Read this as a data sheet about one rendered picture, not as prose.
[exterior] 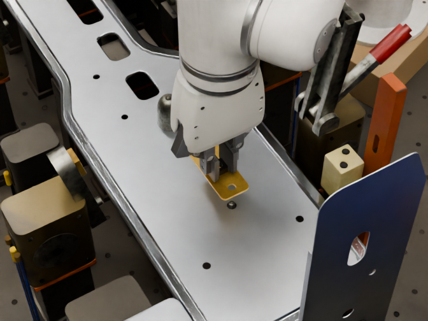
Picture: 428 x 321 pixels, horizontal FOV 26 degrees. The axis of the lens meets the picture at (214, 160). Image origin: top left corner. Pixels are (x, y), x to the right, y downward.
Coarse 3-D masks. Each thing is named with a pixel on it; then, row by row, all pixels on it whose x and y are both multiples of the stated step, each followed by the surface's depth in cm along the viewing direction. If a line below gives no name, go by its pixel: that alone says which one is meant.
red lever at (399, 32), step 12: (396, 36) 111; (408, 36) 111; (372, 48) 112; (384, 48) 111; (396, 48) 112; (372, 60) 112; (384, 60) 112; (360, 72) 112; (348, 84) 113; (312, 108) 114
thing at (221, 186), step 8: (216, 152) 113; (200, 168) 112; (224, 168) 111; (208, 176) 111; (224, 176) 111; (232, 176) 111; (240, 176) 111; (216, 184) 110; (224, 184) 110; (232, 184) 110; (240, 184) 110; (224, 192) 109; (232, 192) 109; (240, 192) 110; (224, 200) 109
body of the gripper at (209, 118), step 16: (176, 80) 98; (256, 80) 99; (176, 96) 99; (192, 96) 96; (208, 96) 96; (224, 96) 97; (240, 96) 99; (256, 96) 101; (176, 112) 100; (192, 112) 98; (208, 112) 98; (224, 112) 99; (240, 112) 101; (256, 112) 103; (176, 128) 103; (192, 128) 99; (208, 128) 100; (224, 128) 102; (240, 128) 104; (192, 144) 101; (208, 144) 103
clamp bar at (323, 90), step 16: (352, 16) 103; (336, 32) 103; (352, 32) 103; (336, 48) 105; (352, 48) 105; (320, 64) 109; (336, 64) 106; (320, 80) 111; (336, 80) 108; (304, 96) 114; (320, 96) 112; (336, 96) 111; (304, 112) 115; (320, 112) 112
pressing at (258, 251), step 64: (64, 0) 136; (64, 64) 128; (128, 64) 128; (128, 128) 121; (256, 128) 120; (128, 192) 114; (192, 192) 114; (256, 192) 114; (320, 192) 114; (192, 256) 108; (256, 256) 108; (192, 320) 104; (256, 320) 103
